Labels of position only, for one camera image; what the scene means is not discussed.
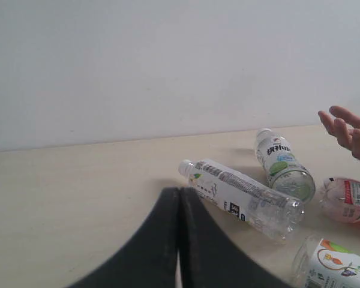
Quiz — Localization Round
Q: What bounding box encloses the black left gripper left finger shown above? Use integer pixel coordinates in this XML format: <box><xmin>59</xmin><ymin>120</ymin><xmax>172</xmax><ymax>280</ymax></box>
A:
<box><xmin>71</xmin><ymin>187</ymin><xmax>180</xmax><ymax>287</ymax></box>

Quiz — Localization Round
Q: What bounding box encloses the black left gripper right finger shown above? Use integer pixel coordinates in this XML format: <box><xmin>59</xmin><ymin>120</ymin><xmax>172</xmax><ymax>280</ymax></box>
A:
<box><xmin>178</xmin><ymin>188</ymin><xmax>289</xmax><ymax>288</ymax></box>

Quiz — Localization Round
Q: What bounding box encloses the clear bottle white text label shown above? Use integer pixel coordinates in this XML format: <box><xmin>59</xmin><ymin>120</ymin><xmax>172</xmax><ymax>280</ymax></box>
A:
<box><xmin>178</xmin><ymin>159</ymin><xmax>304</xmax><ymax>241</ymax></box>

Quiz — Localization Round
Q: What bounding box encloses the clear bottle floral label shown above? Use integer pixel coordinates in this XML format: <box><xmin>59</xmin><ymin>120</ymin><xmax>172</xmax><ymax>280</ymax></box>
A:
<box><xmin>291</xmin><ymin>236</ymin><xmax>360</xmax><ymax>288</ymax></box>

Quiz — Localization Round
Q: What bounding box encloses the clear bottle green lime label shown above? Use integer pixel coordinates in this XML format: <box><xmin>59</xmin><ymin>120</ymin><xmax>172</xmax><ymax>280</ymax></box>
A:
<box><xmin>254</xmin><ymin>128</ymin><xmax>316</xmax><ymax>203</ymax></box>

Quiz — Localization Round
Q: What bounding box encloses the pink label bottle black cap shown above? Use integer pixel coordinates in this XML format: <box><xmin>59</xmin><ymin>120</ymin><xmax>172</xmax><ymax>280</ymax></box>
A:
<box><xmin>320</xmin><ymin>177</ymin><xmax>360</xmax><ymax>224</ymax></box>

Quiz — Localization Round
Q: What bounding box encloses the person's open hand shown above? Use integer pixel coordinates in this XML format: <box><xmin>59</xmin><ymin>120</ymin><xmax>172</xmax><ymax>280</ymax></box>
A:
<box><xmin>318</xmin><ymin>106</ymin><xmax>360</xmax><ymax>161</ymax></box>

